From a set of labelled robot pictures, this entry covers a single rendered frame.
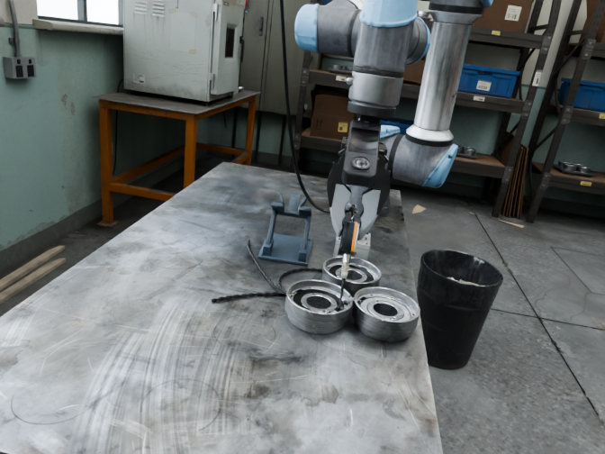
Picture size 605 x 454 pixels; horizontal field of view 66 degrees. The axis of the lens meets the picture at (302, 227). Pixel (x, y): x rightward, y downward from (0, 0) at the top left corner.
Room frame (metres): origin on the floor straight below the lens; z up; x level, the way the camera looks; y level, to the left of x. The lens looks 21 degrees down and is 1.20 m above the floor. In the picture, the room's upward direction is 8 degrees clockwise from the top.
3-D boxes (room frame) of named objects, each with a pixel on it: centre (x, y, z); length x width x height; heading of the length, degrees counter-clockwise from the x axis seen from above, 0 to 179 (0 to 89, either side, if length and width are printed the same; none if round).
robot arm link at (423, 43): (0.82, -0.10, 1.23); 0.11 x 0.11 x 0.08; 67
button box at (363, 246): (0.91, -0.11, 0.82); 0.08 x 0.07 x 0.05; 174
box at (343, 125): (4.35, -0.15, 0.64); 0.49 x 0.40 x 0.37; 89
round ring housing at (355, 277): (0.76, -0.10, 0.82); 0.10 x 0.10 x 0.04
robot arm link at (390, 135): (1.24, -0.17, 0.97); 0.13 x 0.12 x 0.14; 67
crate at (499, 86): (4.26, -1.33, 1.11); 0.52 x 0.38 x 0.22; 84
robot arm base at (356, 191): (1.24, -0.16, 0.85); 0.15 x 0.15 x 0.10
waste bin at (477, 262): (1.79, -0.68, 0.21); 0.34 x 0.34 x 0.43
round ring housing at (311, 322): (0.64, -0.04, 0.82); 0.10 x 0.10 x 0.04
